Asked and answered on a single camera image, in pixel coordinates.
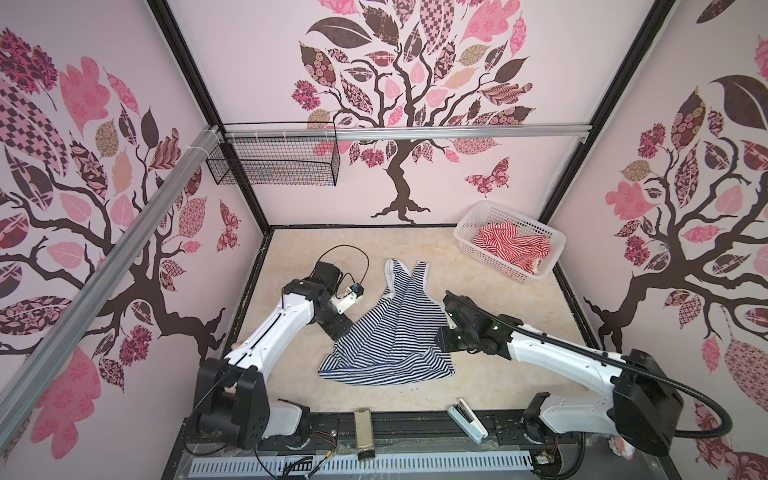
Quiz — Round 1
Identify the pink white small toy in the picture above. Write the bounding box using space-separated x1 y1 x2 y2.
608 436 635 460

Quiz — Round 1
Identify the red white striped tank top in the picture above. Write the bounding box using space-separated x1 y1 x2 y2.
472 221 552 274

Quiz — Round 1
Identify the silver left aluminium bar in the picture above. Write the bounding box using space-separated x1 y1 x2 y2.
1 125 221 448

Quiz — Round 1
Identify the silver aluminium bar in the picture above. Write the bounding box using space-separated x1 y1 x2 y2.
223 122 592 141
1 125 221 448

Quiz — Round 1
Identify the silver rear aluminium bar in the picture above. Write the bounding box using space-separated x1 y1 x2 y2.
223 122 592 141

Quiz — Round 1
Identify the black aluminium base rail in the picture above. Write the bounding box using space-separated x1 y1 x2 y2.
173 407 661 448

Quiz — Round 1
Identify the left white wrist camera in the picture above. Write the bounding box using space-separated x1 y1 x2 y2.
331 283 364 315

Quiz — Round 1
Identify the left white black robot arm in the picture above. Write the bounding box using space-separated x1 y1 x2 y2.
187 261 364 450

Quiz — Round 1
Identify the black wire mesh basket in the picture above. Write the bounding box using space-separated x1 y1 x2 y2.
206 120 341 187

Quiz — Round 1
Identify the white stapler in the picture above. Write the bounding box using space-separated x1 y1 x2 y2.
447 398 488 445

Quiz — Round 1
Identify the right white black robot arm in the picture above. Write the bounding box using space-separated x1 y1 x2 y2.
436 292 683 457

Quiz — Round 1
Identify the white plastic laundry basket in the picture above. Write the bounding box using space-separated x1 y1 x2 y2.
453 200 566 284

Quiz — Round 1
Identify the white slotted cable duct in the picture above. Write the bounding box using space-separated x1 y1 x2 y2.
186 451 533 479

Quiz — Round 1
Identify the right black corrugated cable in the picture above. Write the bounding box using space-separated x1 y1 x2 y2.
446 292 733 440

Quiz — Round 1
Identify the navy white striped tank top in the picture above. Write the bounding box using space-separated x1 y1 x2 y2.
318 259 455 387

